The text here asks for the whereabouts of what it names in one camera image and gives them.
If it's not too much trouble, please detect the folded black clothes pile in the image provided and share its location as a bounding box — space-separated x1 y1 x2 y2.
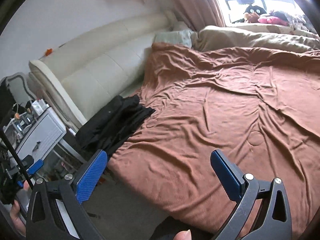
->
75 95 155 158

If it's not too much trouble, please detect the person's right hand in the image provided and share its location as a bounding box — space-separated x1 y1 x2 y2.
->
173 230 192 240

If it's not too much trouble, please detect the light green pillow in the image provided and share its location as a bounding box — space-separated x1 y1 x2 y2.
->
155 30 193 48

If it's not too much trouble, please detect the beige duvet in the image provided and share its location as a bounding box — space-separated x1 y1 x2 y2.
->
191 25 319 53

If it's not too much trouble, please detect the person's left hand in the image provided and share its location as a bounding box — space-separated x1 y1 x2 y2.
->
10 200 26 237

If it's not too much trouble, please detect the black plush toy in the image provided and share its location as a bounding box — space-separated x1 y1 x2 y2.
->
244 5 266 23

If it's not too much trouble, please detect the brown bed blanket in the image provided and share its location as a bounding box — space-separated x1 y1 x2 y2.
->
108 43 319 239

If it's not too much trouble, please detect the pink left curtain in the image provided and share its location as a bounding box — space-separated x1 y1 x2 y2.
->
172 0 226 31

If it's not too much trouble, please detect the cream padded headboard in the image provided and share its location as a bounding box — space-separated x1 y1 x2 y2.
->
29 11 177 131

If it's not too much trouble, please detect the small orange object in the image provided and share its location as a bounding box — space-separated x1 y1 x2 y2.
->
45 48 53 56

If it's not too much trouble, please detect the white left nightstand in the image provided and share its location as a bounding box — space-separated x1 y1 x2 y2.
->
3 107 66 161

